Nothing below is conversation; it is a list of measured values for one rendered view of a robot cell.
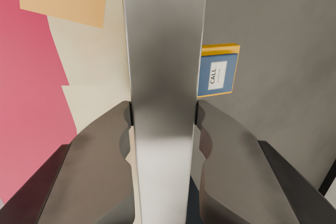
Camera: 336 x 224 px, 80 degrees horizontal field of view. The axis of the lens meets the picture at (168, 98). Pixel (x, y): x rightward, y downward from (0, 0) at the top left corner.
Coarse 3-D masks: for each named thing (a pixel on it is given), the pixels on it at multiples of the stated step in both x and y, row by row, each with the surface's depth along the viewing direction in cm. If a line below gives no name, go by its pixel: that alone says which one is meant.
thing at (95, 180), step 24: (96, 120) 10; (120, 120) 10; (72, 144) 8; (96, 144) 8; (120, 144) 9; (72, 168) 7; (96, 168) 7; (120, 168) 7; (72, 192) 6; (96, 192) 6; (120, 192) 7; (48, 216) 6; (72, 216) 6; (96, 216) 6; (120, 216) 6
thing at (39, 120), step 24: (0, 96) 15; (24, 96) 15; (48, 96) 15; (0, 120) 16; (24, 120) 16; (48, 120) 16; (72, 120) 16; (0, 144) 17; (24, 144) 17; (48, 144) 17; (0, 168) 18; (24, 168) 18; (0, 192) 19
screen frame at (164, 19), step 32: (128, 0) 9; (160, 0) 9; (192, 0) 9; (128, 32) 10; (160, 32) 10; (192, 32) 10; (128, 64) 10; (160, 64) 10; (192, 64) 10; (160, 96) 11; (192, 96) 11; (160, 128) 12; (192, 128) 12; (160, 160) 14; (160, 192) 15
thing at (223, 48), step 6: (204, 48) 46; (210, 48) 46; (216, 48) 47; (222, 48) 47; (228, 48) 48; (234, 48) 48; (204, 54) 47; (210, 54) 47; (198, 96) 52; (204, 96) 52
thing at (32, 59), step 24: (0, 0) 12; (0, 24) 12; (24, 24) 12; (48, 24) 12; (0, 48) 13; (24, 48) 13; (48, 48) 13; (0, 72) 14; (24, 72) 14; (48, 72) 14
